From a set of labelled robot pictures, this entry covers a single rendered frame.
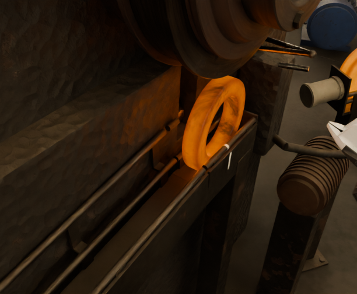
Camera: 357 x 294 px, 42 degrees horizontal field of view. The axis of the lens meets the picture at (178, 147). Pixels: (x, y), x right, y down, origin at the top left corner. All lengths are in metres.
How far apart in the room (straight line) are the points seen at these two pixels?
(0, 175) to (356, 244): 1.41
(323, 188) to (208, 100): 0.47
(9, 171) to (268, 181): 1.45
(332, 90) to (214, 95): 0.46
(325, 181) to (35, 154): 0.75
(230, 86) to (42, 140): 0.35
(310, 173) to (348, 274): 0.61
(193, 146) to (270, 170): 1.20
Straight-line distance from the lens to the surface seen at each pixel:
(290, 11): 0.65
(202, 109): 0.78
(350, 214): 1.89
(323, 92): 1.17
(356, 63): 1.20
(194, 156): 0.80
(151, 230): 0.74
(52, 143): 0.62
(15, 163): 0.60
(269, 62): 1.00
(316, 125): 2.31
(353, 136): 0.89
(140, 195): 0.79
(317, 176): 1.15
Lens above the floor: 1.24
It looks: 38 degrees down
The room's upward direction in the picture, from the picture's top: 4 degrees clockwise
